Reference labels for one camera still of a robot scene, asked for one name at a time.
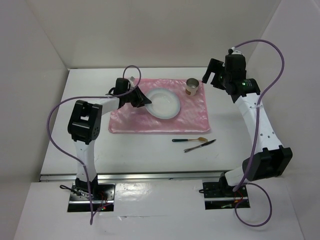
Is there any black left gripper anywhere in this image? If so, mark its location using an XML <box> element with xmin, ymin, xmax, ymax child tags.
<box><xmin>122</xmin><ymin>85</ymin><xmax>151</xmax><ymax>108</ymax></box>

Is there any white ribbed plate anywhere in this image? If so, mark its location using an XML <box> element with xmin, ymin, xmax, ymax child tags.
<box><xmin>145</xmin><ymin>88</ymin><xmax>181</xmax><ymax>120</ymax></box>

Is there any metal cup with paper sleeve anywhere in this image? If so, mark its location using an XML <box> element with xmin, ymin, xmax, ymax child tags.
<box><xmin>185</xmin><ymin>78</ymin><xmax>200</xmax><ymax>96</ymax></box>

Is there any pink rose satin placemat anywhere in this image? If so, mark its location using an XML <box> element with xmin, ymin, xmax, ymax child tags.
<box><xmin>108</xmin><ymin>78</ymin><xmax>211</xmax><ymax>134</ymax></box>

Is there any green handled gold fork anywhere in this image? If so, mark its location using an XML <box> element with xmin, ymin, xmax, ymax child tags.
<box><xmin>171</xmin><ymin>137</ymin><xmax>209</xmax><ymax>143</ymax></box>

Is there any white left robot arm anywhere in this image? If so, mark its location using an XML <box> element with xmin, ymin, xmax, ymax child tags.
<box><xmin>67</xmin><ymin>78</ymin><xmax>152</xmax><ymax>200</ymax></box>

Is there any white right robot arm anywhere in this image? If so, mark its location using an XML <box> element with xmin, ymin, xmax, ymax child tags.
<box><xmin>202</xmin><ymin>53</ymin><xmax>293</xmax><ymax>196</ymax></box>

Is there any silver table knife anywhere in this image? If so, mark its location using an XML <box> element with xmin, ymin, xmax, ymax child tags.
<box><xmin>183</xmin><ymin>139</ymin><xmax>216</xmax><ymax>153</ymax></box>

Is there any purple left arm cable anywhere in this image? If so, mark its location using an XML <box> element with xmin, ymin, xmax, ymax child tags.
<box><xmin>46</xmin><ymin>65</ymin><xmax>143</xmax><ymax>225</ymax></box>

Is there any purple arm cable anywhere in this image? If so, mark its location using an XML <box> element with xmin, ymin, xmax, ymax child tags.
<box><xmin>232</xmin><ymin>39</ymin><xmax>286</xmax><ymax>228</ymax></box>
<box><xmin>46</xmin><ymin>65</ymin><xmax>143</xmax><ymax>225</ymax></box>

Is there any aluminium rail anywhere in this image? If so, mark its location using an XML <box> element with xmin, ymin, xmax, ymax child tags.
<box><xmin>39</xmin><ymin>170</ymin><xmax>227</xmax><ymax>182</ymax></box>

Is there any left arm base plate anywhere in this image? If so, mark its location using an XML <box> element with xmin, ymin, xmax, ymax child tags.
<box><xmin>67</xmin><ymin>181</ymin><xmax>116</xmax><ymax>213</ymax></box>

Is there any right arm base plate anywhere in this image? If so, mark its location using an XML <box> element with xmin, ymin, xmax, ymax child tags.
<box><xmin>198</xmin><ymin>182</ymin><xmax>251</xmax><ymax>210</ymax></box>

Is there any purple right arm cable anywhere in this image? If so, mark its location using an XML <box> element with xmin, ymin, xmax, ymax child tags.
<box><xmin>232</xmin><ymin>39</ymin><xmax>286</xmax><ymax>228</ymax></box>

